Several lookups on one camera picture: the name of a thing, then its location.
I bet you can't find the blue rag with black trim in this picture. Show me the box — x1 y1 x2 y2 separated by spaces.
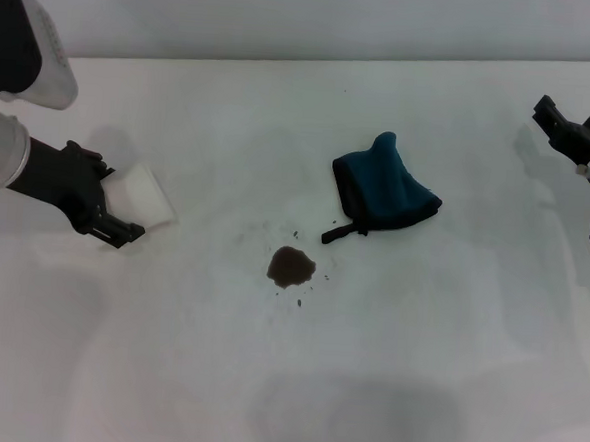
320 127 449 253

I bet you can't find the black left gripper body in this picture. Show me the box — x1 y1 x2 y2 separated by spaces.
4 135 118 237

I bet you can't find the white paper cup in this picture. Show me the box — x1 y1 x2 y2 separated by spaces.
97 161 182 236

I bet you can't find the dark brown water stain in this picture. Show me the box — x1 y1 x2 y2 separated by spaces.
265 244 319 290

